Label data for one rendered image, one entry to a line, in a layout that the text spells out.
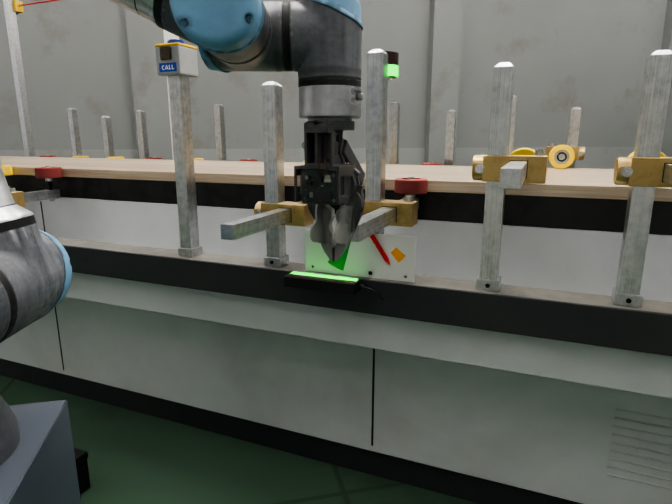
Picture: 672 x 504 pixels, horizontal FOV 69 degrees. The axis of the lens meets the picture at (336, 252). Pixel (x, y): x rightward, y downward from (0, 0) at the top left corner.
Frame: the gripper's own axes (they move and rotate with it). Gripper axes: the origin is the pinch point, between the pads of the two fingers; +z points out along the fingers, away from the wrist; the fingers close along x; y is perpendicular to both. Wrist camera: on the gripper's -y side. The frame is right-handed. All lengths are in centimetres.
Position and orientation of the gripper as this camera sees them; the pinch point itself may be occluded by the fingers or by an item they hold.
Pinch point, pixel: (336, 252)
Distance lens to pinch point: 78.1
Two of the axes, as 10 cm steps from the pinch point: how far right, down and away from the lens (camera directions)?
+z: 0.0, 9.7, 2.3
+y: -3.8, 2.1, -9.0
